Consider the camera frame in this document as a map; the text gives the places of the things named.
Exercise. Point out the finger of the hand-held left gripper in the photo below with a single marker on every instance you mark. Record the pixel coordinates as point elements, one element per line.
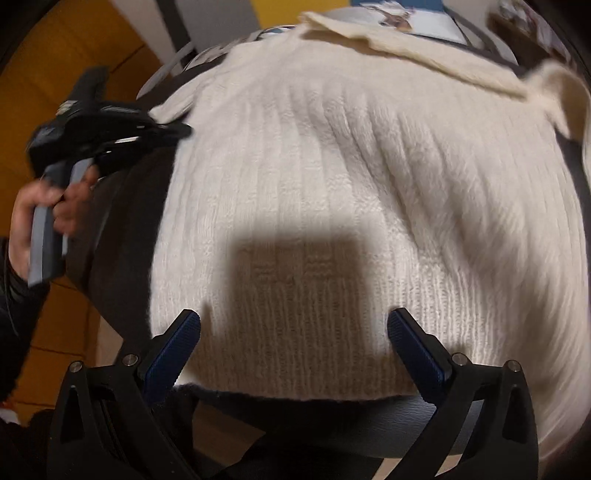
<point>173,132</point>

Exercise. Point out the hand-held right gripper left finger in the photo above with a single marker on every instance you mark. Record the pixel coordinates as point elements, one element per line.
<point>173,350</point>

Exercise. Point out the grey yellow blue armchair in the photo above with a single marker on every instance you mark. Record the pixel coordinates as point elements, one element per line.
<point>221,14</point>

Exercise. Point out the person's left hand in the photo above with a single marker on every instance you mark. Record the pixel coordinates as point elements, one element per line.
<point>69,207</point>

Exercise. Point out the white knit sweater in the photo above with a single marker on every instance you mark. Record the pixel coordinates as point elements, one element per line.
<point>346,184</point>

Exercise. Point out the white deer print pillow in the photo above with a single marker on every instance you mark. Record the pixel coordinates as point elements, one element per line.
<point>429,27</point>

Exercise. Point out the wooden desk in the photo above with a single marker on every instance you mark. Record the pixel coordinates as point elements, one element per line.
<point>508,27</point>

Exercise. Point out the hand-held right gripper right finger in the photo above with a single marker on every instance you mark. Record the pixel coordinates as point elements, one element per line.
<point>415,355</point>

